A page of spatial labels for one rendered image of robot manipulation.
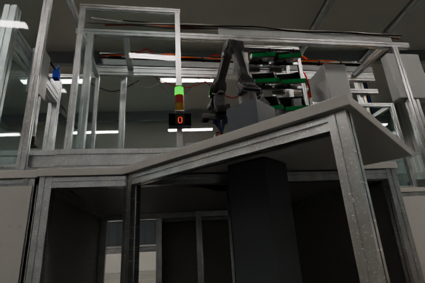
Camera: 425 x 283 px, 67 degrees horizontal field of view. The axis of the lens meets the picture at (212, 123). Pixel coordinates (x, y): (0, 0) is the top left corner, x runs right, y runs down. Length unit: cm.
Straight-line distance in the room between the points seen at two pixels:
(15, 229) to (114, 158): 42
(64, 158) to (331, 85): 211
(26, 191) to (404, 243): 150
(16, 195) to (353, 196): 114
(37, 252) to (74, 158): 37
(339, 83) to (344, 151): 210
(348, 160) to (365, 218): 13
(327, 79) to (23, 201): 229
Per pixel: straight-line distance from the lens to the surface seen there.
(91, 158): 143
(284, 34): 277
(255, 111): 121
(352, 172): 78
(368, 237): 77
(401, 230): 162
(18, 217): 140
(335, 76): 289
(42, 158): 150
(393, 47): 320
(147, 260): 1214
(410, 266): 162
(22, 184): 143
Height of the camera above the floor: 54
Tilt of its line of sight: 21 degrees up
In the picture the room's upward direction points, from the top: 3 degrees counter-clockwise
